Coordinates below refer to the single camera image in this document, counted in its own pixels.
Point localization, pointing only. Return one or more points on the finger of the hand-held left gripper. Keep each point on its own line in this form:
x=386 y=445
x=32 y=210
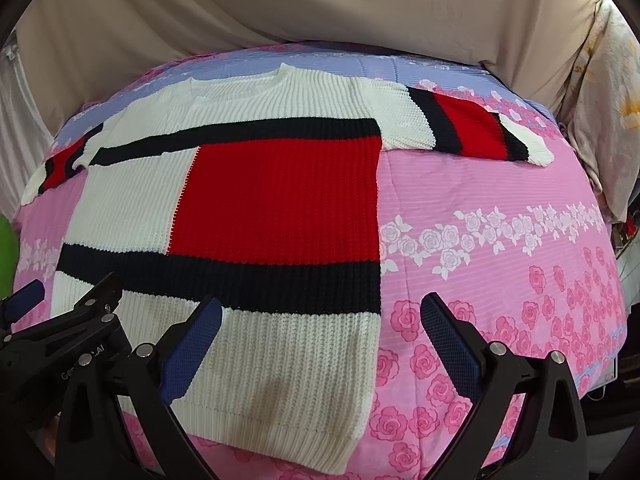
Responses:
x=97 y=297
x=22 y=299

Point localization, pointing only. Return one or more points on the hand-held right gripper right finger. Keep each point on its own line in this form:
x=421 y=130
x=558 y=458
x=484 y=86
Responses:
x=450 y=345

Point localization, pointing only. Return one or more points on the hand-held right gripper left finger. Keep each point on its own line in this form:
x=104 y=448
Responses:
x=192 y=350

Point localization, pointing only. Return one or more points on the white red black knit sweater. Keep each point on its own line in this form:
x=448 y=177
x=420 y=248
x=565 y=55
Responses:
x=280 y=210

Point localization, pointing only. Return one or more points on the green object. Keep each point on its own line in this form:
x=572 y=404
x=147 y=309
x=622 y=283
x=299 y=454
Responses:
x=6 y=260

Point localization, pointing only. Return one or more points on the pink floral bed sheet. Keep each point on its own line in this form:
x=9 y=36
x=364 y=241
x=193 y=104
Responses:
x=500 y=285

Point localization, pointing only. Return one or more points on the cream floral cloth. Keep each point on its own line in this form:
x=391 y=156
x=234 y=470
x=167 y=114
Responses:
x=605 y=135

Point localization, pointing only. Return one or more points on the beige backdrop cloth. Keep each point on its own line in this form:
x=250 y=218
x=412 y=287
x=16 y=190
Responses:
x=300 y=5

